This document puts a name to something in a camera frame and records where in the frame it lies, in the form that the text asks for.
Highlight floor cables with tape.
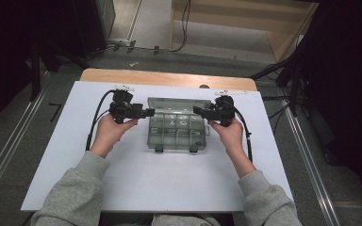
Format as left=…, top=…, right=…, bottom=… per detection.
left=88, top=38, right=171, bottom=59

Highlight wooden shelf unit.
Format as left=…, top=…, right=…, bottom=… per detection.
left=169, top=0, right=321, bottom=64

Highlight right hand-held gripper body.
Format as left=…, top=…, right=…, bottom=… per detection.
left=209, top=89, right=248, bottom=128

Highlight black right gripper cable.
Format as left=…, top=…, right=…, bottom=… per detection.
left=231, top=104, right=255, bottom=164

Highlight black floor cables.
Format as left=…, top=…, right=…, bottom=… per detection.
left=261, top=93, right=293, bottom=135

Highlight translucent grey compartment box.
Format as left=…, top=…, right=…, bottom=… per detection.
left=146, top=96, right=213, bottom=154

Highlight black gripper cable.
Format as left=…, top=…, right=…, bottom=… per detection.
left=85, top=89, right=118, bottom=153
left=231, top=104, right=255, bottom=164

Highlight dark cabinet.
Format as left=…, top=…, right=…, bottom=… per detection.
left=70, top=0, right=117, bottom=60

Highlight wooden table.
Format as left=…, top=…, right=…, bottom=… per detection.
left=79, top=68, right=258, bottom=92

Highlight white table board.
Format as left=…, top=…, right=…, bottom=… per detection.
left=20, top=80, right=298, bottom=214

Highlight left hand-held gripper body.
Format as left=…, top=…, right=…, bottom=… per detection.
left=108, top=83, right=137, bottom=125

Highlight person's grey clothing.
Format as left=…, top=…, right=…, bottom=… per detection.
left=151, top=213, right=222, bottom=226

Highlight person's left hand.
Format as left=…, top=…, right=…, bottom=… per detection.
left=89, top=112, right=140, bottom=160

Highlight metal floor rail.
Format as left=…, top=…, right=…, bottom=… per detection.
left=0, top=71, right=53, bottom=206
left=281, top=98, right=342, bottom=226

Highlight person's right hand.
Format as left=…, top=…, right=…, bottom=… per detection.
left=208, top=117, right=245, bottom=159

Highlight black hanging cable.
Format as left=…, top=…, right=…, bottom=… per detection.
left=169, top=0, right=192, bottom=54

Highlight black metal stand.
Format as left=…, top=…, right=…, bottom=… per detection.
left=27, top=40, right=91, bottom=102
left=249, top=46, right=312, bottom=118

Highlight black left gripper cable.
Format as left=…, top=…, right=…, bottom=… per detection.
left=85, top=89, right=118, bottom=153

